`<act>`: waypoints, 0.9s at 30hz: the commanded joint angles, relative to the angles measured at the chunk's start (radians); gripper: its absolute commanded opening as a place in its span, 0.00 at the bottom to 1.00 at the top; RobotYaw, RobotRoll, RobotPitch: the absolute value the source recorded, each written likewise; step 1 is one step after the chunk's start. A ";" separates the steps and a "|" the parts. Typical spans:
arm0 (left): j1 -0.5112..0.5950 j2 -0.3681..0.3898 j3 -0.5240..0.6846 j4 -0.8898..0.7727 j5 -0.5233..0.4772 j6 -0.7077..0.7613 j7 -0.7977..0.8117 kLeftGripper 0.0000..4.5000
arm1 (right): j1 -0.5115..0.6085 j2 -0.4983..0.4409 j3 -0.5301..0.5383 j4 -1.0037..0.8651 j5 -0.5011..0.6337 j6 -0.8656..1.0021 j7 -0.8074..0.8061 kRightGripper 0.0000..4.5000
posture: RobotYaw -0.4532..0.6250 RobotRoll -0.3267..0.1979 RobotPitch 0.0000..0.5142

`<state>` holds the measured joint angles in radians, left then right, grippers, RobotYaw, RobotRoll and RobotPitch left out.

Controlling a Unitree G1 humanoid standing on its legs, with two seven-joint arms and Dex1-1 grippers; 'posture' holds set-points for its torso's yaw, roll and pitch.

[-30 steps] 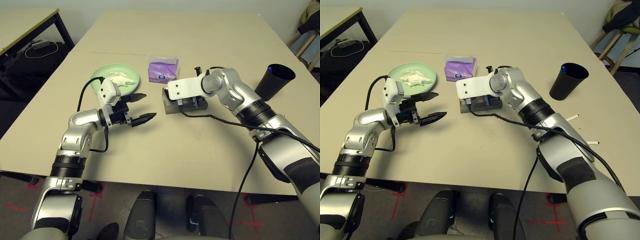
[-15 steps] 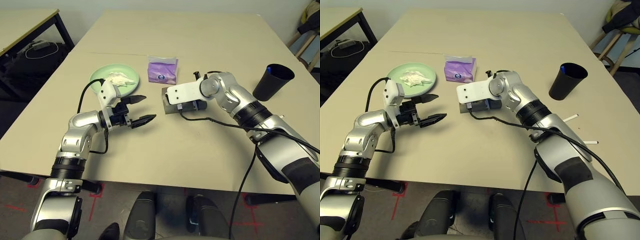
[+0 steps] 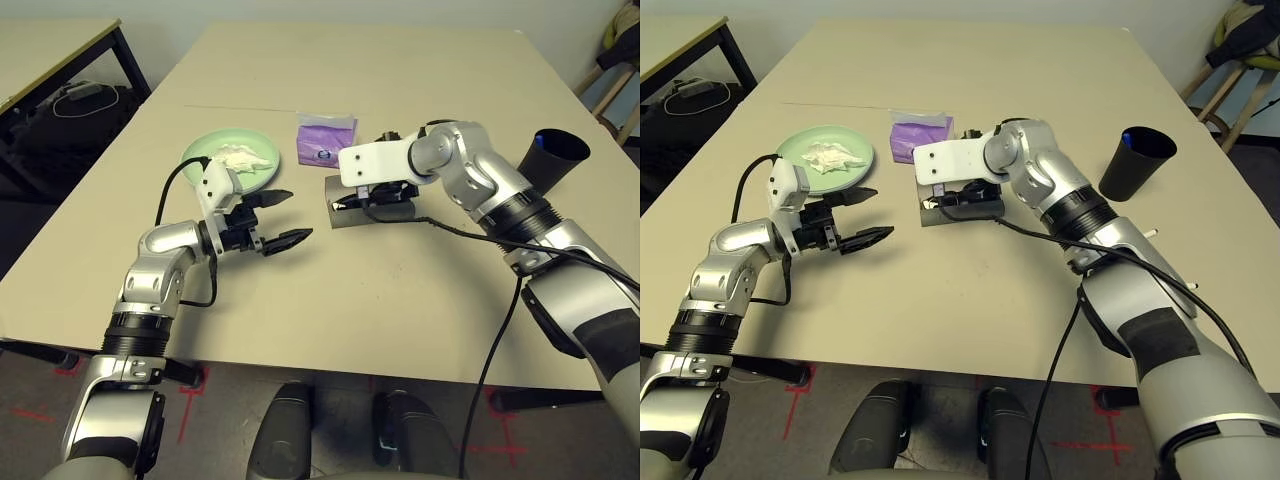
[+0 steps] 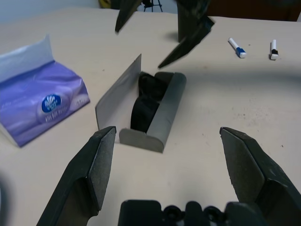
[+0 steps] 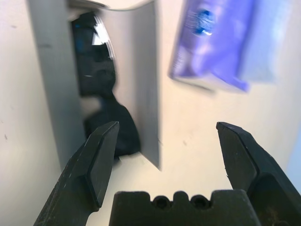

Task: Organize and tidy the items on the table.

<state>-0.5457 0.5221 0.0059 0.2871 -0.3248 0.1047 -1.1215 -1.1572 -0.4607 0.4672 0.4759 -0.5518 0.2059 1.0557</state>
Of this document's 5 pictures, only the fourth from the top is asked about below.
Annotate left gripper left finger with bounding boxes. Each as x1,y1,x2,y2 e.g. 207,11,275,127
35,126,117,226

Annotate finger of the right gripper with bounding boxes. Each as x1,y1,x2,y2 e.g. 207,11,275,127
114,0,142,36
157,15,216,69

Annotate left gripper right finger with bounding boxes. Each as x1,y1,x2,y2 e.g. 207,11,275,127
220,127,301,226

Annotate white marker blue cap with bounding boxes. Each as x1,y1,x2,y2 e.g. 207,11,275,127
227,37,247,59

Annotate grey glasses case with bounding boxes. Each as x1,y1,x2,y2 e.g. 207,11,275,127
95,53,188,154

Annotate black sunglasses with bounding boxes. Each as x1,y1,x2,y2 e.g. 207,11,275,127
130,72,169,132

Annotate white marker black cap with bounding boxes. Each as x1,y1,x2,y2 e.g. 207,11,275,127
269,39,280,61

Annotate black tripod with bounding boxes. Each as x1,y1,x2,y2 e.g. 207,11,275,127
142,0,164,12

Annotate purple tissue pack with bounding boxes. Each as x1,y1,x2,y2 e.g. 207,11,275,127
0,34,91,148

